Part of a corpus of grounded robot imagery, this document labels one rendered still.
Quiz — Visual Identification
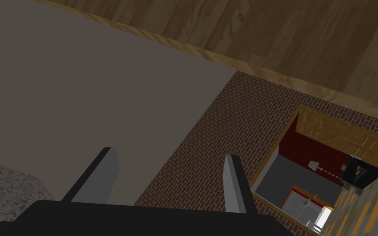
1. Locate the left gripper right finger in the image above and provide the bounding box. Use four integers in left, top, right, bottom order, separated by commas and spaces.
223, 154, 259, 216

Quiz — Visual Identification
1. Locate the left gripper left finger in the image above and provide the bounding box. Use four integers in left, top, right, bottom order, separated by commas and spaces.
60, 147, 120, 204

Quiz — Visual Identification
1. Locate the grey speckled rounded object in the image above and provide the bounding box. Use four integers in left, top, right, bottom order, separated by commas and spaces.
0, 159, 55, 235

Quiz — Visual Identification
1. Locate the black appliance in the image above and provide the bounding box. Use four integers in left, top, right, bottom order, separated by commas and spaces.
342, 155, 378, 191

